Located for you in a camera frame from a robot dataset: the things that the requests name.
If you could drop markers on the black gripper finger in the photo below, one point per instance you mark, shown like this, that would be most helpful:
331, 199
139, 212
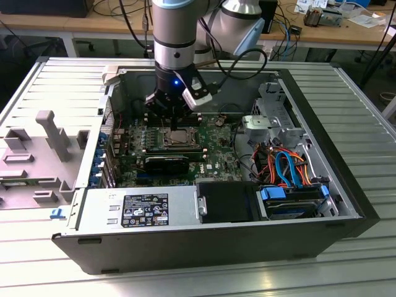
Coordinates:
157, 103
181, 113

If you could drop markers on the silver topped CPU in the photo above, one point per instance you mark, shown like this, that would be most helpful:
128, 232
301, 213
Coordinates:
181, 136

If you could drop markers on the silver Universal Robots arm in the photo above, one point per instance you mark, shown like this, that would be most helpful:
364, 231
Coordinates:
174, 31

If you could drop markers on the CPU socket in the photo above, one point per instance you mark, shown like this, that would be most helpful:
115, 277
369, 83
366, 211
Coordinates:
165, 143

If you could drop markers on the blue slot retainer clips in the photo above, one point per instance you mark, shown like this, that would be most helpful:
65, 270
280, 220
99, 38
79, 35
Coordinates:
99, 153

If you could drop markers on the finned CPU cooler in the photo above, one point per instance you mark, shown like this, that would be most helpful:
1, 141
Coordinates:
313, 17

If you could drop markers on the brown board connector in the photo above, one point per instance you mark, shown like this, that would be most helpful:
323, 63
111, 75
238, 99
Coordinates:
221, 120

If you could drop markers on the green motherboard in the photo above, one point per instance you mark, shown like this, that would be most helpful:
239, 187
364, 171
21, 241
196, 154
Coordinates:
216, 145

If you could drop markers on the black graphics card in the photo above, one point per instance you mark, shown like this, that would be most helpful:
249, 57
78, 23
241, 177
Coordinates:
167, 166

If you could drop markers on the silver metal drive cage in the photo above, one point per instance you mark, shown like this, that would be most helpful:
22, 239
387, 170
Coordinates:
256, 123

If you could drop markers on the silver power supply unit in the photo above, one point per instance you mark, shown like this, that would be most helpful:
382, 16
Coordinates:
99, 201

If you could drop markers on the black upright box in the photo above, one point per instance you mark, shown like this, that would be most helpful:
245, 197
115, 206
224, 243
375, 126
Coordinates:
271, 14

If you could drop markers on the hard disk in blue carrier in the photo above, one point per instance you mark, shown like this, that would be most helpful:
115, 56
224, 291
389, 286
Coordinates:
272, 195

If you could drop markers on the black grey PC case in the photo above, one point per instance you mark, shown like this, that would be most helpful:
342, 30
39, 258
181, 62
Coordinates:
185, 247

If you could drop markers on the grey plastic parts rack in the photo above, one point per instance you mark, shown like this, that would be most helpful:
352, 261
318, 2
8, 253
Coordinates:
40, 173

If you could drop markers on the small black adapter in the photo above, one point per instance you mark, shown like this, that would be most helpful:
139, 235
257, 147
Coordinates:
295, 30

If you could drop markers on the wooden desk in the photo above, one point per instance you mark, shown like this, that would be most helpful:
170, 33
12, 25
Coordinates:
43, 24

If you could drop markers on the large black equipment case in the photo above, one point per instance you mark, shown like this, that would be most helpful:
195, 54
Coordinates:
46, 7

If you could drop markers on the green RAM stick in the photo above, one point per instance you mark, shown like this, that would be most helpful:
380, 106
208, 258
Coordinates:
17, 184

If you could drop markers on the grey metal device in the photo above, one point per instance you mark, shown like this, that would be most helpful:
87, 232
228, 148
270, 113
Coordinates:
332, 19

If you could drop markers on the white papers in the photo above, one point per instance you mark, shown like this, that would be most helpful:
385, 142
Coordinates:
366, 20

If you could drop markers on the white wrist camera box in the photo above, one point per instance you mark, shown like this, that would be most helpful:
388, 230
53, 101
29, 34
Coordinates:
198, 97

